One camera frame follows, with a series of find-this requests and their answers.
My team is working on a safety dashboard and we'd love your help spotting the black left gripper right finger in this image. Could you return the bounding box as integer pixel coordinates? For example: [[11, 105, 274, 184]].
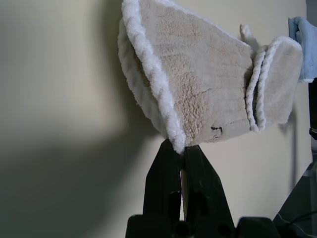
[[182, 145, 236, 225]]

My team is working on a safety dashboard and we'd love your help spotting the beige towel white trim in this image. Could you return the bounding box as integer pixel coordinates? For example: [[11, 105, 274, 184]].
[[117, 0, 304, 153]]

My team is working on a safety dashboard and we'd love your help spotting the folded blue towel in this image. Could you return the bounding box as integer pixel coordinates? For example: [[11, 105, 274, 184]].
[[288, 16, 317, 84]]

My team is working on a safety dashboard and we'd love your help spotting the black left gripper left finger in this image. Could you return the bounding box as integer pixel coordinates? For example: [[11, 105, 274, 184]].
[[143, 139, 184, 224]]

